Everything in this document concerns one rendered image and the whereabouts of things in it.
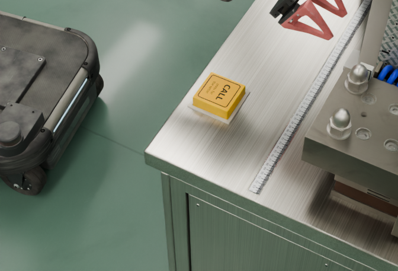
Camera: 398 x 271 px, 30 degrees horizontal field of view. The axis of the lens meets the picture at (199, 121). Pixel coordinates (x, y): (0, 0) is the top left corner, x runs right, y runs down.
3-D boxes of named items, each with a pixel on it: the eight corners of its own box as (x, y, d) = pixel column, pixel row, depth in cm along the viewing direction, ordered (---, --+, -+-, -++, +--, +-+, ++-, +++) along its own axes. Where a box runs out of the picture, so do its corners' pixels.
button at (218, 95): (211, 79, 135) (211, 70, 133) (245, 93, 133) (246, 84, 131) (192, 105, 131) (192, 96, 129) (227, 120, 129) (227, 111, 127)
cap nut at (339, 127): (331, 117, 112) (336, 98, 109) (355, 126, 111) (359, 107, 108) (322, 134, 110) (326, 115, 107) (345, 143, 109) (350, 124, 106)
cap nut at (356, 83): (349, 73, 118) (353, 54, 114) (371, 82, 117) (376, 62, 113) (340, 89, 116) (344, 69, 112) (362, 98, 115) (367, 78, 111)
